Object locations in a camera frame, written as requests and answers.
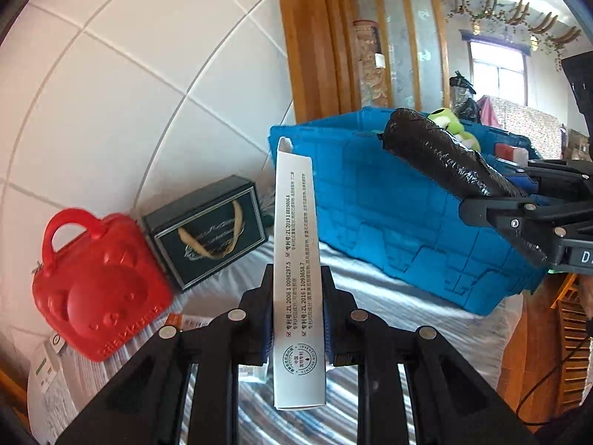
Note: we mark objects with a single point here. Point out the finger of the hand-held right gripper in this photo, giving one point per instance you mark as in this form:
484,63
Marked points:
560,176
509,215

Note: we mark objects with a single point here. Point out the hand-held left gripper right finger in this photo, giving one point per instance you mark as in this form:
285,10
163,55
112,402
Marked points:
331,333

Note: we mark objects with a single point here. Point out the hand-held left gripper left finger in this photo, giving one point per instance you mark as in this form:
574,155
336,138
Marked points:
267,329

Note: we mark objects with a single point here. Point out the long white carton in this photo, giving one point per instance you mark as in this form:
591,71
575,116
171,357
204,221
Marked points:
296,287

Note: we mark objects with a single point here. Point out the black plastic bag roll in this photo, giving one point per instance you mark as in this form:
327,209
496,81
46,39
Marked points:
431,148

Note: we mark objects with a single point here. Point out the blue plastic crate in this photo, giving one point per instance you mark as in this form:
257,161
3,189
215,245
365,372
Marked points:
394,222

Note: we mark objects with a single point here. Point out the plastic-covered white desktop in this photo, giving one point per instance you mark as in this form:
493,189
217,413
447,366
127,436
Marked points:
394,329

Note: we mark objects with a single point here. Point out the red white box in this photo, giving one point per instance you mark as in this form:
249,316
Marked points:
507,153

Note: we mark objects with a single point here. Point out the floral cloth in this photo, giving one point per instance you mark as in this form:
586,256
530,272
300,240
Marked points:
528,125

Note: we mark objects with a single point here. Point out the wooden chair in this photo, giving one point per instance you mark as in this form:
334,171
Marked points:
572,324

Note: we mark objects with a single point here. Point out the orange white box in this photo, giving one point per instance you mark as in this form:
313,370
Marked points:
185,322

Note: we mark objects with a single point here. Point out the dark green gift box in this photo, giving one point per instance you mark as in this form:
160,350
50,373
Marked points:
208,264

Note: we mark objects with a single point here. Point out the black flat panel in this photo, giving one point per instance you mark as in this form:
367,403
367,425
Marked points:
579,79

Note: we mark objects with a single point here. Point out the green frog toy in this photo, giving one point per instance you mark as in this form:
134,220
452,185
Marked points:
447,118

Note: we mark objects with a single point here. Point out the window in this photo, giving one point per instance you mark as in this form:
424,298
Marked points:
498,79

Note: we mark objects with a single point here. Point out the hanging vine decoration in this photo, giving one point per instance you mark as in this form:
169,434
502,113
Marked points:
551,21

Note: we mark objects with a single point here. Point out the red bear-face carry case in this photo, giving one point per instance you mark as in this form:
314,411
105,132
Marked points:
102,296

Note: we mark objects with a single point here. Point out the small white device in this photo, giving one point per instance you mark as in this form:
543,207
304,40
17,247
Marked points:
58,344

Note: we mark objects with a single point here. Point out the white label card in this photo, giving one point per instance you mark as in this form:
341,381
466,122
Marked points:
46,373

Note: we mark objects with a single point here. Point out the white wall switch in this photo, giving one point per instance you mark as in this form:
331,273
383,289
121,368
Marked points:
380,60

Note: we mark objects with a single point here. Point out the wooden door frame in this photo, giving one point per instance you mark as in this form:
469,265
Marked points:
315,32

